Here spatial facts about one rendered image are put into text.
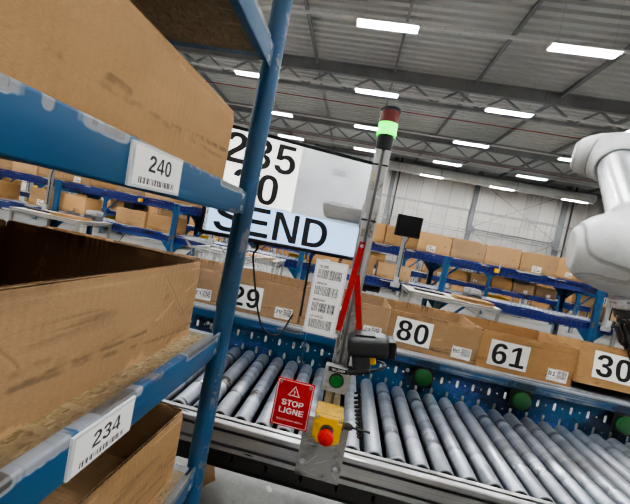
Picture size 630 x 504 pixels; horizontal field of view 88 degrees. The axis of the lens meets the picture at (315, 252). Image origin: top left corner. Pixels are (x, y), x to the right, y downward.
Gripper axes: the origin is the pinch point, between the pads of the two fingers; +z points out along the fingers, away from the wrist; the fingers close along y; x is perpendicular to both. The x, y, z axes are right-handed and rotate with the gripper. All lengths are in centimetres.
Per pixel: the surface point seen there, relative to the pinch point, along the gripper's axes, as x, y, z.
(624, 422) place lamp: -11.5, 7.9, 21.7
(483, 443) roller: -72, 35, 8
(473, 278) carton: 233, -864, 93
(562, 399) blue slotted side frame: -31.5, 6.1, 11.5
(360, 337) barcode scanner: -106, 66, -40
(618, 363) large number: -5.9, 1.1, 1.6
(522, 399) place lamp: -47.3, 7.9, 9.1
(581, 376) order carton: -21.0, 2.0, 5.0
